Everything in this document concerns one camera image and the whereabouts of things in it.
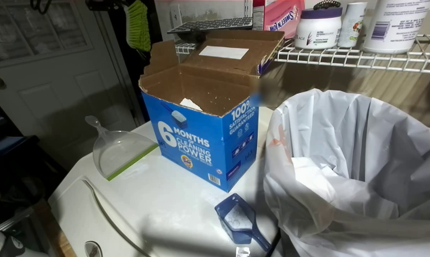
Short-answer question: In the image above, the white washing machine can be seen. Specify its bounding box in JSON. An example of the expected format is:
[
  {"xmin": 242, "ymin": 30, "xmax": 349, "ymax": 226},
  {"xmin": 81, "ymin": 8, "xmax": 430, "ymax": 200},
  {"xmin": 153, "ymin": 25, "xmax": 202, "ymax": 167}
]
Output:
[{"xmin": 48, "ymin": 106, "xmax": 284, "ymax": 257}]

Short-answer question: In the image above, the small green brush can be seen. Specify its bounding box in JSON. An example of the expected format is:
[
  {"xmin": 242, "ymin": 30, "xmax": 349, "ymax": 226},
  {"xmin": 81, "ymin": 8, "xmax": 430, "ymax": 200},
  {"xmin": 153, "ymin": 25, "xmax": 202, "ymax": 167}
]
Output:
[{"xmin": 124, "ymin": 0, "xmax": 152, "ymax": 52}]

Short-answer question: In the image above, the grey panel door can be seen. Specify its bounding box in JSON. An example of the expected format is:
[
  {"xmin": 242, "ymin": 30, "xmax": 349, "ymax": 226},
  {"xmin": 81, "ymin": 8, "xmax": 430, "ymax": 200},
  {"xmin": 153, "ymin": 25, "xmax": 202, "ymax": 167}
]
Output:
[{"xmin": 0, "ymin": 0, "xmax": 145, "ymax": 172}]

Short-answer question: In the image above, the clear dustpan with green edge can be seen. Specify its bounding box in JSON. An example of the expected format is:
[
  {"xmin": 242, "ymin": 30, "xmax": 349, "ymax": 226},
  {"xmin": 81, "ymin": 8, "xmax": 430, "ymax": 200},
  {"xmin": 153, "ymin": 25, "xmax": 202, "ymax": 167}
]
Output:
[{"xmin": 85, "ymin": 115, "xmax": 159, "ymax": 181}]

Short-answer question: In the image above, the white wire shelf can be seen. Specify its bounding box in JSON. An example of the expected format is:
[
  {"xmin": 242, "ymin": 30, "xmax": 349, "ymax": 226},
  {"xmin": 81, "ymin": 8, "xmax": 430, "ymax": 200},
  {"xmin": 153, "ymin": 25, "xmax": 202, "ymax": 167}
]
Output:
[{"xmin": 175, "ymin": 0, "xmax": 430, "ymax": 75}]

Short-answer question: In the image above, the black hair clip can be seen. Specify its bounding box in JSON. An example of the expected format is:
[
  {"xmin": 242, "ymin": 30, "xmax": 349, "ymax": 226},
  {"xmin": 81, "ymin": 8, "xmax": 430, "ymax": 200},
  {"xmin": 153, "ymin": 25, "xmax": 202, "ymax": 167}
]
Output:
[{"xmin": 313, "ymin": 0, "xmax": 342, "ymax": 11}]

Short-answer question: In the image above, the large white plastic container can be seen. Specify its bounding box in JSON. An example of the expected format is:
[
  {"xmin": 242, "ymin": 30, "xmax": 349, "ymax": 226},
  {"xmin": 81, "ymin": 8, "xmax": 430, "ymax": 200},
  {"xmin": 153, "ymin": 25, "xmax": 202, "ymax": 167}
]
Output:
[{"xmin": 363, "ymin": 0, "xmax": 430, "ymax": 55}]

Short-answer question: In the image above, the white switch plate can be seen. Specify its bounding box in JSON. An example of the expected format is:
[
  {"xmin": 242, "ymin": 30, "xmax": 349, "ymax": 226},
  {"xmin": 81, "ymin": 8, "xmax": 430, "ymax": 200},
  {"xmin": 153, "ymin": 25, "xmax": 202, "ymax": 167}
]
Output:
[{"xmin": 170, "ymin": 4, "xmax": 183, "ymax": 29}]

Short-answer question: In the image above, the white jar with purple lid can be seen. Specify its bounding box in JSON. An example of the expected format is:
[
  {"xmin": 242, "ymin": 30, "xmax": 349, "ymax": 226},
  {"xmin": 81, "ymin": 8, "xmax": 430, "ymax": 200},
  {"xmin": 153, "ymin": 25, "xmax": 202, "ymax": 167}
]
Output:
[{"xmin": 294, "ymin": 7, "xmax": 343, "ymax": 50}]

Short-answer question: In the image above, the trash bin with white bag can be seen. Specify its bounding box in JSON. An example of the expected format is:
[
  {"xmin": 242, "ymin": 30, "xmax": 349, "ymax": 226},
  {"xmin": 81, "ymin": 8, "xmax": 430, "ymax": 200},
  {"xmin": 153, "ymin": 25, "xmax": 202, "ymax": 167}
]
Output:
[{"xmin": 263, "ymin": 89, "xmax": 430, "ymax": 257}]

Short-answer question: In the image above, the blue cardboard detergent box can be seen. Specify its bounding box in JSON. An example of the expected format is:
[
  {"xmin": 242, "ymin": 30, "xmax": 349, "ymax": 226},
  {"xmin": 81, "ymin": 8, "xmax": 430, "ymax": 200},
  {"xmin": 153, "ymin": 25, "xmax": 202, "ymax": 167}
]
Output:
[{"xmin": 139, "ymin": 30, "xmax": 285, "ymax": 193}]

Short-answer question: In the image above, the blue plastic scoop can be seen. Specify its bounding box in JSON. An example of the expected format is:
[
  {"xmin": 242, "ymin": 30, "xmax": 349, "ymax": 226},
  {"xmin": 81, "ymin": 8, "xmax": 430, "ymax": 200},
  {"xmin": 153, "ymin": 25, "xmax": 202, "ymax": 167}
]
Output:
[{"xmin": 215, "ymin": 193, "xmax": 272, "ymax": 252}]

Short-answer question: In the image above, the pink carton box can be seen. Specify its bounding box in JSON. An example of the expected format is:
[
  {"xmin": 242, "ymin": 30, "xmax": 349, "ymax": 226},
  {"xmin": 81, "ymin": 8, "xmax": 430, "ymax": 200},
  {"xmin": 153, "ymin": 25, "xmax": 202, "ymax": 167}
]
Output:
[{"xmin": 252, "ymin": 0, "xmax": 306, "ymax": 39}]

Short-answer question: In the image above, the black keyboard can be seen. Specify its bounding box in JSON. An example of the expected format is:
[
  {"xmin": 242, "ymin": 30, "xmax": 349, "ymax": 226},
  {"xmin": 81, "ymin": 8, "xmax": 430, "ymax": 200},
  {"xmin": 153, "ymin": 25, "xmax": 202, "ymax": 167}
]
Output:
[{"xmin": 167, "ymin": 16, "xmax": 254, "ymax": 35}]

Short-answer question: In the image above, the white spray can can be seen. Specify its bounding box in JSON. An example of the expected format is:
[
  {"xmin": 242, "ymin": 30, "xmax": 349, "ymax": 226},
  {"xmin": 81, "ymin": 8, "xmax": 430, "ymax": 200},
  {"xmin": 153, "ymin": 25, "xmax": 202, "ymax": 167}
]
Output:
[{"xmin": 337, "ymin": 2, "xmax": 368, "ymax": 49}]

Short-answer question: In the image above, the white paper sheet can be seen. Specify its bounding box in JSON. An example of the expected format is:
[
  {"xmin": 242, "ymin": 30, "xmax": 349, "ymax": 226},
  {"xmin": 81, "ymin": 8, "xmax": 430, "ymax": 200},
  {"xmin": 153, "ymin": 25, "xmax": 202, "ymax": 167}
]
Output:
[{"xmin": 179, "ymin": 98, "xmax": 204, "ymax": 112}]

